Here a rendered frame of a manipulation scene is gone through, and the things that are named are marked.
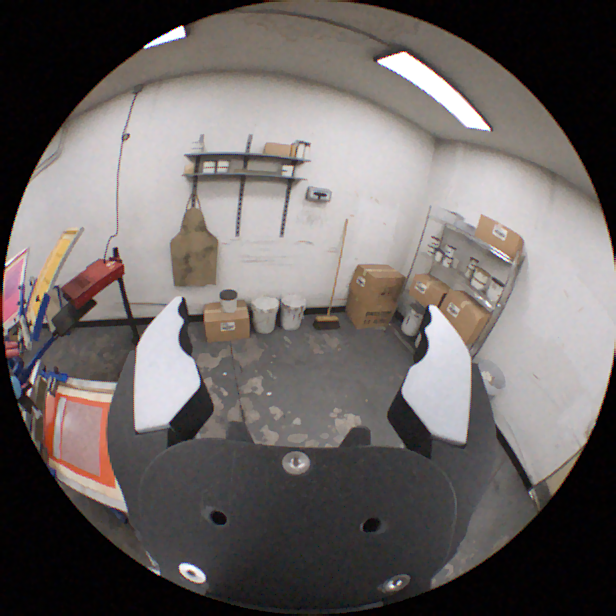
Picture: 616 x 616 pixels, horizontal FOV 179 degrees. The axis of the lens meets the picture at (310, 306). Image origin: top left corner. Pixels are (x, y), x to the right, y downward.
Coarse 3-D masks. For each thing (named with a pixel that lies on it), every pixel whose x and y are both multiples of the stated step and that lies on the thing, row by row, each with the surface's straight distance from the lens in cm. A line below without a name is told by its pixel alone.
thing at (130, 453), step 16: (128, 368) 9; (128, 384) 8; (112, 400) 8; (128, 400) 8; (112, 416) 8; (128, 416) 8; (112, 432) 8; (128, 432) 7; (160, 432) 7; (112, 448) 8; (128, 448) 7; (144, 448) 7; (160, 448) 6; (112, 464) 7; (128, 464) 7; (144, 464) 7; (128, 480) 7; (128, 496) 7; (128, 512) 7
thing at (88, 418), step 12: (48, 396) 147; (60, 396) 137; (72, 396) 129; (48, 408) 142; (72, 408) 124; (84, 408) 118; (96, 408) 113; (108, 408) 108; (48, 420) 139; (72, 420) 121; (84, 420) 115; (96, 420) 110; (72, 432) 119; (84, 432) 113; (96, 432) 107
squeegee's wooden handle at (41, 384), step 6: (42, 384) 135; (36, 390) 133; (42, 390) 135; (36, 396) 132; (42, 396) 135; (36, 402) 132; (42, 402) 135; (42, 408) 135; (36, 420) 132; (36, 426) 132; (36, 432) 132; (36, 438) 132
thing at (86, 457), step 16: (48, 432) 136; (64, 432) 124; (48, 448) 134; (64, 448) 122; (80, 448) 112; (96, 448) 105; (64, 464) 121; (80, 464) 111; (96, 464) 104; (96, 480) 103; (112, 480) 98
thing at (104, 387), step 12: (60, 384) 140; (72, 384) 128; (84, 384) 121; (96, 384) 115; (108, 384) 111; (36, 444) 145; (84, 492) 105; (96, 492) 99; (108, 504) 95; (120, 504) 91
